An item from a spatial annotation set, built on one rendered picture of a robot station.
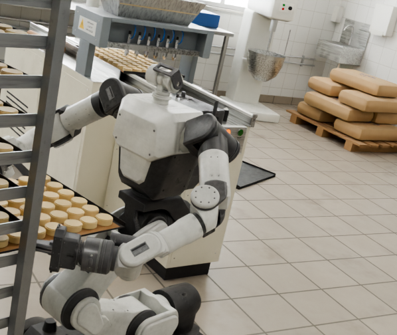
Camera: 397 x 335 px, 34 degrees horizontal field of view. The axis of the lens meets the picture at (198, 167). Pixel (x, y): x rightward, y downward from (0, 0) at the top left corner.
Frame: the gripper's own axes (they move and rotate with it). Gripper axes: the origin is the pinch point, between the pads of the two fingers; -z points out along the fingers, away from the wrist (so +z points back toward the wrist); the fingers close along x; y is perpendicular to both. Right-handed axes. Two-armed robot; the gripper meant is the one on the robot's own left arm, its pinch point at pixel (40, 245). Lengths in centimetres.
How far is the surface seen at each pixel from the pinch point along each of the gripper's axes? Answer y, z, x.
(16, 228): 6.3, -5.6, 6.6
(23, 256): 7.1, -2.8, -0.2
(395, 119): -533, 286, -44
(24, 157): 6.6, -5.9, 24.8
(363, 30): -648, 260, 34
